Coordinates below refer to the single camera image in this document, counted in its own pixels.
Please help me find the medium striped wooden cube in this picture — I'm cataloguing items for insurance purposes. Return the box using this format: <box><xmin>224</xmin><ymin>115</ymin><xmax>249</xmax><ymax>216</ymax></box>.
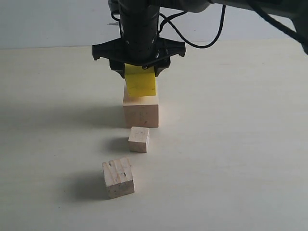
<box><xmin>102</xmin><ymin>157</ymin><xmax>135</xmax><ymax>199</ymax></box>

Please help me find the large light wooden cube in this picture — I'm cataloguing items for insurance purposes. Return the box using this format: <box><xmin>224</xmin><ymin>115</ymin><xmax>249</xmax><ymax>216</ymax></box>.
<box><xmin>122</xmin><ymin>85</ymin><xmax>159</xmax><ymax>128</ymax></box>

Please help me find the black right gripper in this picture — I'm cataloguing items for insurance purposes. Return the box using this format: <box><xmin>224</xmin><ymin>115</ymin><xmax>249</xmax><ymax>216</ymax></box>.
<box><xmin>92</xmin><ymin>0</ymin><xmax>186</xmax><ymax>79</ymax></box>

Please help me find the small light wooden cube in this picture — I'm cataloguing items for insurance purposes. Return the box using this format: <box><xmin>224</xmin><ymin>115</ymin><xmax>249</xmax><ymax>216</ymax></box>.
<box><xmin>128</xmin><ymin>127</ymin><xmax>150</xmax><ymax>153</ymax></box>

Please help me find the yellow cube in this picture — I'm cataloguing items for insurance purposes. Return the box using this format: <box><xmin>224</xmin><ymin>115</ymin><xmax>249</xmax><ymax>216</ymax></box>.
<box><xmin>125</xmin><ymin>64</ymin><xmax>157</xmax><ymax>97</ymax></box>

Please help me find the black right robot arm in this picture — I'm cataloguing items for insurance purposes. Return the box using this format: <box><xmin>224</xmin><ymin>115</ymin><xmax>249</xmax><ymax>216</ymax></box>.
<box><xmin>92</xmin><ymin>0</ymin><xmax>308</xmax><ymax>77</ymax></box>

